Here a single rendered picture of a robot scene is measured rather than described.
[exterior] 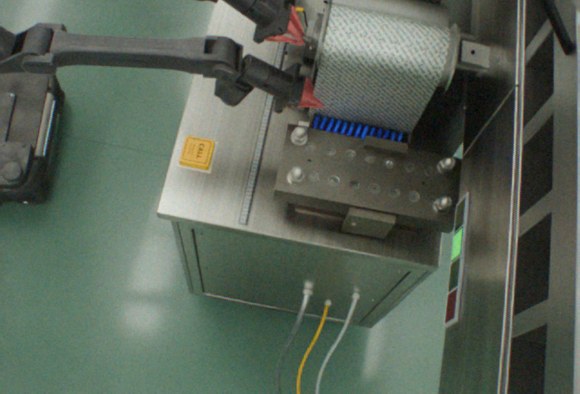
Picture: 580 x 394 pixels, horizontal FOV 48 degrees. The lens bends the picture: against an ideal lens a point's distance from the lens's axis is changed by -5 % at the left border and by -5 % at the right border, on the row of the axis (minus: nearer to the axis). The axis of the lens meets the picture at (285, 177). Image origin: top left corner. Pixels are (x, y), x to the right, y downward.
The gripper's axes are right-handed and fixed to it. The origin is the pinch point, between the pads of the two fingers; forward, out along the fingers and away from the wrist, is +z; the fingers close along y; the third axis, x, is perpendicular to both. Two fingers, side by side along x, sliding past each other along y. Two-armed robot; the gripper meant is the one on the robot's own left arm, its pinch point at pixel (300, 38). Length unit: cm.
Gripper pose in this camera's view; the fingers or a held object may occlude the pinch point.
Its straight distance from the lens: 137.4
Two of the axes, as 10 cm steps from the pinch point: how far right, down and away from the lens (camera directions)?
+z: 6.9, 3.9, 6.1
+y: -1.6, 9.1, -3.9
